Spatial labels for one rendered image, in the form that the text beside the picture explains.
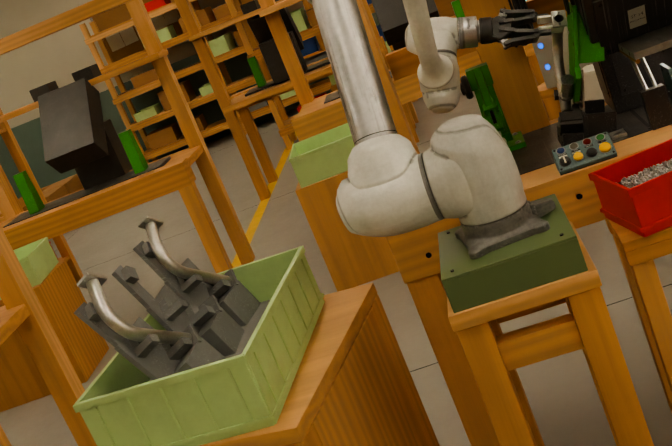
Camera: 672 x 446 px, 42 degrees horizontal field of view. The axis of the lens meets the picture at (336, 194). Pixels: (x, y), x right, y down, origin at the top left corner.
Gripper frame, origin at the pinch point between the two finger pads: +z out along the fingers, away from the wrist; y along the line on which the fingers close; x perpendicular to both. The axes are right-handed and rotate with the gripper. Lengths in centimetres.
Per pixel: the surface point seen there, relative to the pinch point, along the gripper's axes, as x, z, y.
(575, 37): -7.4, 5.0, -10.9
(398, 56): 31, -46, 16
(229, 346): -9, -87, -93
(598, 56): -2.4, 11.1, -14.3
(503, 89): 32.9, -12.9, 1.0
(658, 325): -3, 14, -91
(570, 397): 96, 3, -83
